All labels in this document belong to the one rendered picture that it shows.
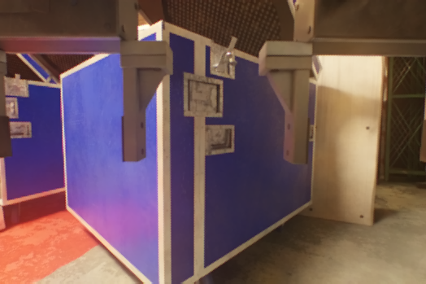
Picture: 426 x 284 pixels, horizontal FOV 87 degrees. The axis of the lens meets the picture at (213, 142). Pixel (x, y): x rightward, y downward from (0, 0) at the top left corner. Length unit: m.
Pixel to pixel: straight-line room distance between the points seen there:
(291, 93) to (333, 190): 1.67
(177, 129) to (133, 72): 0.47
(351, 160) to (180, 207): 1.37
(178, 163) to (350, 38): 0.55
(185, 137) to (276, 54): 0.52
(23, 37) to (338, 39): 0.25
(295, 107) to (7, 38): 0.24
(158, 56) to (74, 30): 0.07
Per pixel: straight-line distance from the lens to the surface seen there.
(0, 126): 0.29
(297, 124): 0.21
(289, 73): 0.21
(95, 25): 0.22
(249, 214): 1.03
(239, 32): 1.66
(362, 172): 1.85
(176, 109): 0.67
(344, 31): 0.22
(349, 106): 1.81
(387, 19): 0.24
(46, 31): 0.24
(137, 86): 0.21
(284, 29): 1.48
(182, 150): 0.68
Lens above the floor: 0.69
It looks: 5 degrees down
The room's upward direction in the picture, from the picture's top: 1 degrees clockwise
